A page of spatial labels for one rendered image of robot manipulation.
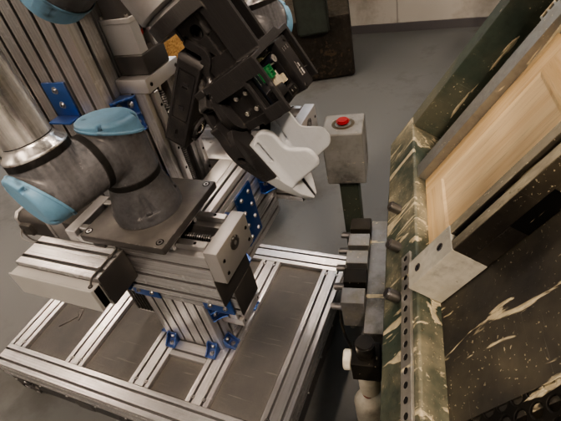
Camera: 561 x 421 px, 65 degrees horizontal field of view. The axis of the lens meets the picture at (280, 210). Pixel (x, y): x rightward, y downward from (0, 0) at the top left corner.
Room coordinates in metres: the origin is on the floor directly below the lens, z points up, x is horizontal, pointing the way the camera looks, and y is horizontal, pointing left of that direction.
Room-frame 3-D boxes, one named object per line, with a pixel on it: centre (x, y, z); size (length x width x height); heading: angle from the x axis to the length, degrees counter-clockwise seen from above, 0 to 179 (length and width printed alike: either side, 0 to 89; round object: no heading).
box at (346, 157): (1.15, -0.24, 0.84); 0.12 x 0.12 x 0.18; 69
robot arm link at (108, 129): (0.81, 0.29, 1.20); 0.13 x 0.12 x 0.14; 136
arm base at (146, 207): (0.81, 0.28, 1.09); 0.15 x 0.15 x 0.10
